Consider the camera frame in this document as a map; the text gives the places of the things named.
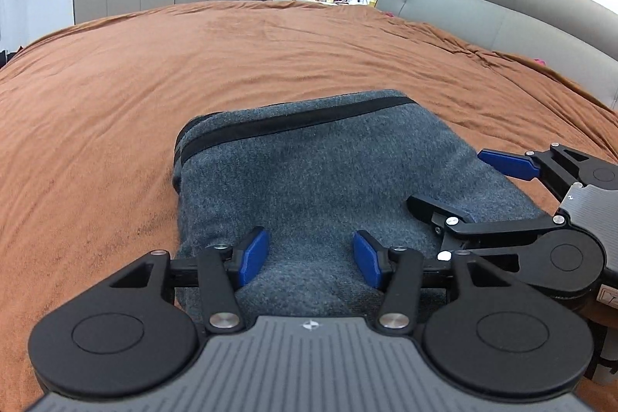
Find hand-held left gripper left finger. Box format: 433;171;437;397
104;226;270;336

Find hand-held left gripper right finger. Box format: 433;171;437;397
352;229;513;336

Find grey fleece pants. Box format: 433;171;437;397
171;88;548;321

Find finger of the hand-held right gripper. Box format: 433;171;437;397
477;144;596;200
407;195;568;273

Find brown blanket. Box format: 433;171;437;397
0;0;618;412

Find grey padded headboard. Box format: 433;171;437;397
374;0;618;111

